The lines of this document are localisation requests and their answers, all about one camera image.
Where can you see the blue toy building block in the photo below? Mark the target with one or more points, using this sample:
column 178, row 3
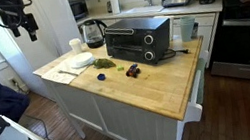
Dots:
column 101, row 77

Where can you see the green toy dinosaur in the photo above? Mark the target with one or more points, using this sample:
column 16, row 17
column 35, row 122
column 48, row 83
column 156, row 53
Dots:
column 103, row 63

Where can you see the white stained cloth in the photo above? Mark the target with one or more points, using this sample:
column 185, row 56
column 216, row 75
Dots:
column 62, row 77

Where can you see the white bowl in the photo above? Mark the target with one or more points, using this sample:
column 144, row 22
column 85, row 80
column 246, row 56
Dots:
column 83, row 58

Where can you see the metal sink faucet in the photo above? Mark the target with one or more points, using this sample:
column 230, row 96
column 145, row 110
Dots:
column 149, row 0

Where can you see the white paper cup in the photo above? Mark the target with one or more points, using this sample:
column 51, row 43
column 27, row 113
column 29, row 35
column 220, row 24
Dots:
column 76, row 46

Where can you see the white paper towel roll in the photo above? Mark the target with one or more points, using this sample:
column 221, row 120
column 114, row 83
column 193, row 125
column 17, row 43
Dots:
column 115, row 4

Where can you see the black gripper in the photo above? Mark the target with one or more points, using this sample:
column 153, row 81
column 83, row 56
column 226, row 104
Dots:
column 29, row 21

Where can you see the white wooden-top kitchen island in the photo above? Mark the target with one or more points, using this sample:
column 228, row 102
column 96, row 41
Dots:
column 80, row 104

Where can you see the metal fork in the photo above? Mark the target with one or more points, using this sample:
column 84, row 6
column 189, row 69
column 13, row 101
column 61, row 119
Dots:
column 68, row 72

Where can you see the black toaster oven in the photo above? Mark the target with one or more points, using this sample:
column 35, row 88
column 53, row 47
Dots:
column 134, row 41

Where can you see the stack of pale teal cups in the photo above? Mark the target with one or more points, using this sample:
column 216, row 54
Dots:
column 187, row 28

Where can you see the white plate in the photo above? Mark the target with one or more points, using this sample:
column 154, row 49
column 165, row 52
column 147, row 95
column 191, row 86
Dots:
column 79, row 66

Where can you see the glass electric kettle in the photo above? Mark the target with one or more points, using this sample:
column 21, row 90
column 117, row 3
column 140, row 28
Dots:
column 93, row 34

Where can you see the pale green hanging towel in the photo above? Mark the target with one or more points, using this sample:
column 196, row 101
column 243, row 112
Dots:
column 201, row 81

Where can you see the white kitchen sink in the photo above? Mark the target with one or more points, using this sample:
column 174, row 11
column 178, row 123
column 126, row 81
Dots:
column 142, row 10

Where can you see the light green toy building block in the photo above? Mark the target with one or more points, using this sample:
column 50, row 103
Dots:
column 120, row 67

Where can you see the orange and blue toy truck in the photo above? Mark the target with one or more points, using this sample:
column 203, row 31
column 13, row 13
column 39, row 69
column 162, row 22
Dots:
column 133, row 71

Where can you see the black microwave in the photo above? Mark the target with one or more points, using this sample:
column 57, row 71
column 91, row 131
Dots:
column 78, row 9

